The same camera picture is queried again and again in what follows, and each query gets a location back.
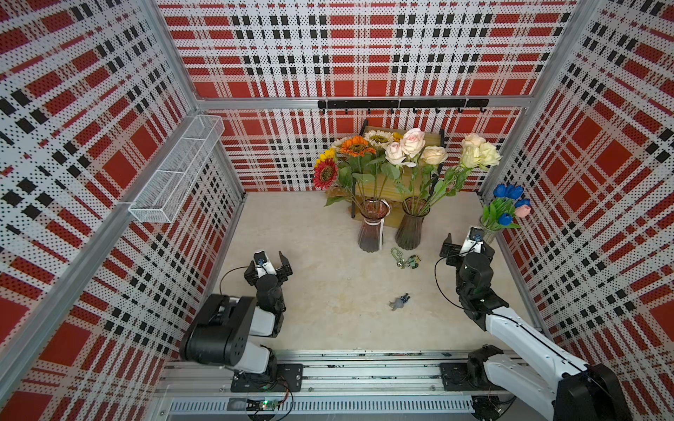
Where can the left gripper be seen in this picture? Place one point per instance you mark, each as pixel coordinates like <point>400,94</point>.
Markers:
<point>284,270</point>

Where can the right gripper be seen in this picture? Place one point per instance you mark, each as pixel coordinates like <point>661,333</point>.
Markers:
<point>455,251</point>

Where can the white rose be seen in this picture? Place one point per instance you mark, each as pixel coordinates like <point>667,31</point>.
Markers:
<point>454,178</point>
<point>489,156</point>

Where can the pink tulip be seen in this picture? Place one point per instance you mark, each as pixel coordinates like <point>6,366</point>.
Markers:
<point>520,212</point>

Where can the pale rose pile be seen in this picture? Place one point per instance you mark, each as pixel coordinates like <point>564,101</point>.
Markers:
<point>396,162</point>

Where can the cream rose flower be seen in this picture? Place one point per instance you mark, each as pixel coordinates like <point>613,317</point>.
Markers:
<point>473,140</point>

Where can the pale pink rose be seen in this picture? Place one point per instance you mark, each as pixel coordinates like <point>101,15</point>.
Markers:
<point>411,146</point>

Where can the beige daisy flower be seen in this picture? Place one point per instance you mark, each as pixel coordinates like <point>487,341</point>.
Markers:
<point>379,166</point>

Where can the orange flower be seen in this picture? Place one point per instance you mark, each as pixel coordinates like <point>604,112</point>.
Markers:
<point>356,167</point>

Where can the yellow flower back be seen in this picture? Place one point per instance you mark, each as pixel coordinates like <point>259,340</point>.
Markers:
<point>325,156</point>

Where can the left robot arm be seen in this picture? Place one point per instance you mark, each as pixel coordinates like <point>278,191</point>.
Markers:
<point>219,334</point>

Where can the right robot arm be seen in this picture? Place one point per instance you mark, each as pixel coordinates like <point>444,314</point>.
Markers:
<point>550,380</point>

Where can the clear glass vase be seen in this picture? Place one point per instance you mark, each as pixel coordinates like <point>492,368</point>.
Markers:
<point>490,234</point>

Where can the brown ribbed glass vase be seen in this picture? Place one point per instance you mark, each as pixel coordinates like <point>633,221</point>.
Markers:
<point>409,232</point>

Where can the pink ribbed glass vase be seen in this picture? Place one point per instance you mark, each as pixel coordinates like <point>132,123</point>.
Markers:
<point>371,235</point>

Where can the bamboo two-tier shelf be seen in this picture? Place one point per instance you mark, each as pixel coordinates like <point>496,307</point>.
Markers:
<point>389,191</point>

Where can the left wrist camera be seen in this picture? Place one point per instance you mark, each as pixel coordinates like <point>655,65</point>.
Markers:
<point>263,265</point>

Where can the green keychain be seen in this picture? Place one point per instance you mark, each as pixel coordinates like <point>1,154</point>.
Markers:
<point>402,262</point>

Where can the white wire wall basket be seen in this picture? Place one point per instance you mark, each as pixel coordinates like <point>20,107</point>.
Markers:
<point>162,198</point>

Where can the black hook rail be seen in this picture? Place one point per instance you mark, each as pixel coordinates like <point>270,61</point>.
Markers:
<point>415,104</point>

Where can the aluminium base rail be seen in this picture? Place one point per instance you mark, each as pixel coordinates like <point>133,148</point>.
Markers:
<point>353,384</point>

